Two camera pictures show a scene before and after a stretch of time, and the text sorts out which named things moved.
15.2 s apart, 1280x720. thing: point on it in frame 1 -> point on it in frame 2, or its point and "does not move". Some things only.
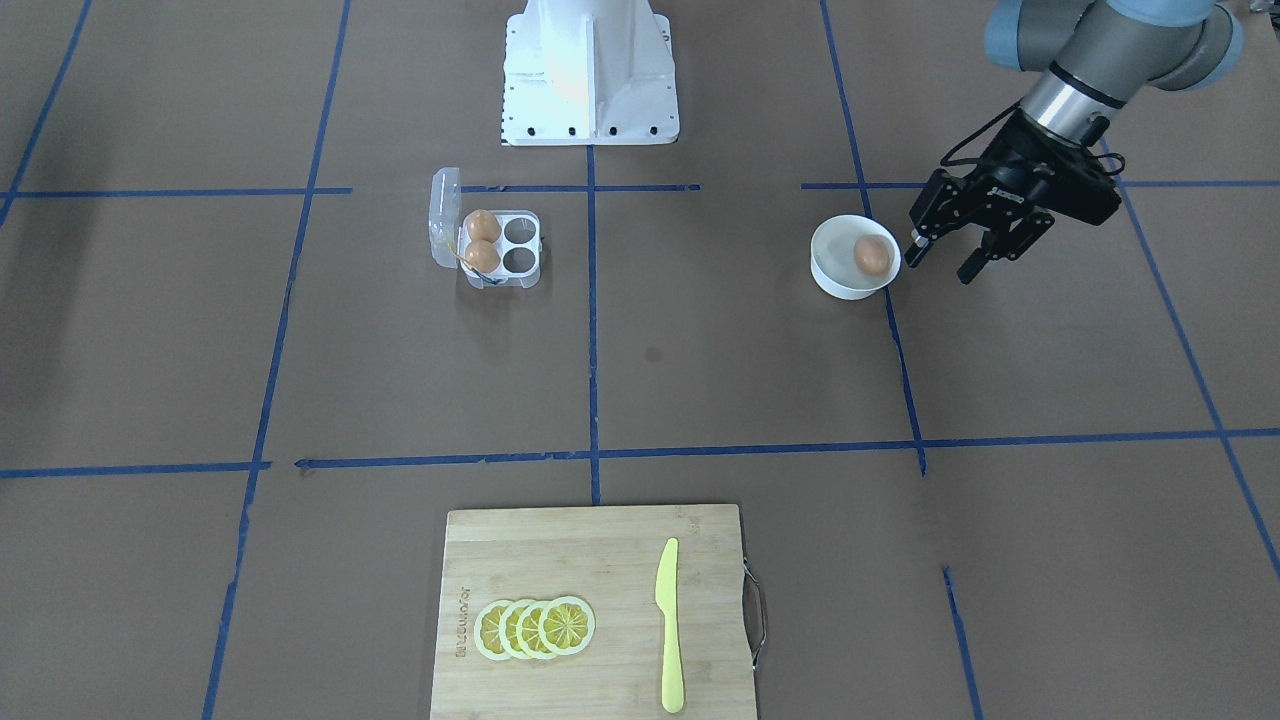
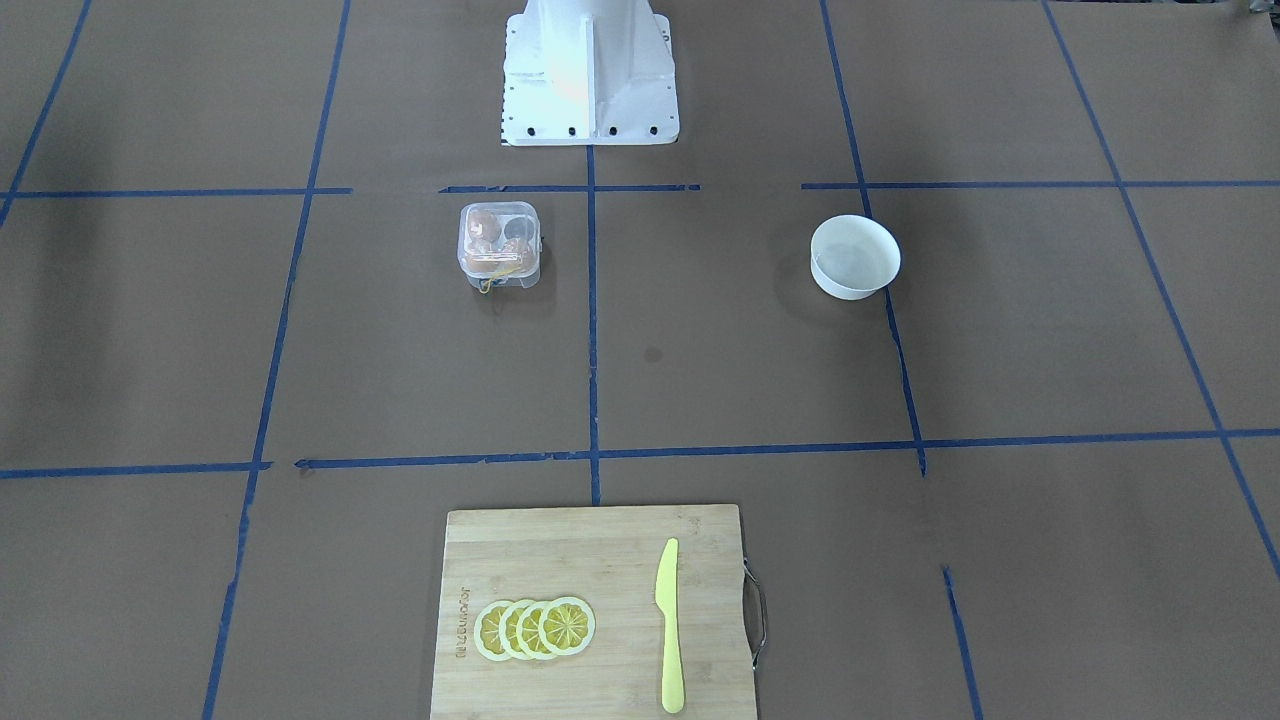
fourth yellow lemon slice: (487, 630) does not move
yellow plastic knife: (667, 600) does not move
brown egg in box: (483, 225) does not move
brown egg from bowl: (872, 255) -> (519, 258)
